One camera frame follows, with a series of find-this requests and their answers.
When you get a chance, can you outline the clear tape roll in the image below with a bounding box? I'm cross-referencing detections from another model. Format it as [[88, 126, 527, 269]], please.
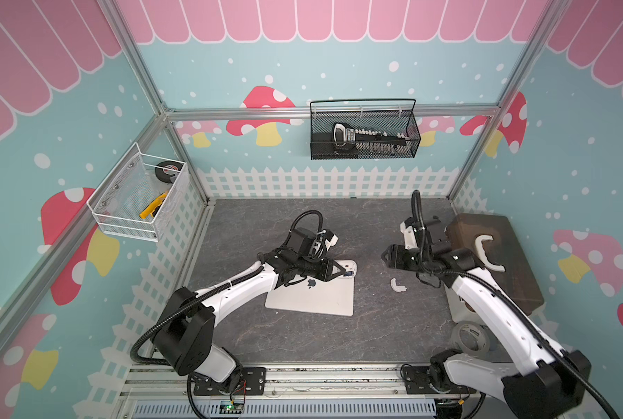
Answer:
[[452, 321, 491, 358]]

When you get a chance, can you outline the socket bit set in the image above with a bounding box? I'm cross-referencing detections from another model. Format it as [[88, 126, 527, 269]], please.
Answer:
[[331, 123, 412, 157]]

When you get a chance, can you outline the yellow utility knife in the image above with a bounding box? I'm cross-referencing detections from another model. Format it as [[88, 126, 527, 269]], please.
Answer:
[[139, 192, 168, 219]]

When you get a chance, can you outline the silver laptop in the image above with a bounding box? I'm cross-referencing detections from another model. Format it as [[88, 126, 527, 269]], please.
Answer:
[[265, 277, 355, 317]]

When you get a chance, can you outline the black wire wall basket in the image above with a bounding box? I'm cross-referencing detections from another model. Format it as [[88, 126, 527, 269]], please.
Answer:
[[309, 99, 421, 160]]

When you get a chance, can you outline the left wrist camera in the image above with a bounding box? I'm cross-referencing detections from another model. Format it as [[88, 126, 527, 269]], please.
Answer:
[[315, 229, 339, 254]]

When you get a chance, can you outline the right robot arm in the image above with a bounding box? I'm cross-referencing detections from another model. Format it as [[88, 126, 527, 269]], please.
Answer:
[[381, 190, 618, 418]]

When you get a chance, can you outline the black tape roll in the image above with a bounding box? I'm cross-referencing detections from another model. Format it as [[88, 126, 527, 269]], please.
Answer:
[[154, 161, 183, 184]]

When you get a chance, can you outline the white wireless mouse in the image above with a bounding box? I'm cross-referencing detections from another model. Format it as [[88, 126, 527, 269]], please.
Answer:
[[333, 260, 358, 279]]

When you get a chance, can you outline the white wire wall basket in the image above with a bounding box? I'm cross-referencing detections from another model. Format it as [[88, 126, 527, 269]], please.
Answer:
[[87, 143, 189, 242]]

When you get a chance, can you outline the brown lidded storage box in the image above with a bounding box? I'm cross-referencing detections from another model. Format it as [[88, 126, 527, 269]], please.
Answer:
[[447, 213, 545, 315]]

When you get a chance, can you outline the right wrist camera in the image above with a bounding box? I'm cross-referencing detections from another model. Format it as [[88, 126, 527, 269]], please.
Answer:
[[400, 218, 418, 250]]

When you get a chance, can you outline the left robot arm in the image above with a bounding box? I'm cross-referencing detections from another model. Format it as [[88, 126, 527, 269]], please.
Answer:
[[130, 209, 357, 392]]

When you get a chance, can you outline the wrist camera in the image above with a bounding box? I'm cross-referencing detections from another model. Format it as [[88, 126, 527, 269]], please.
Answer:
[[400, 218, 418, 250], [315, 229, 339, 254]]

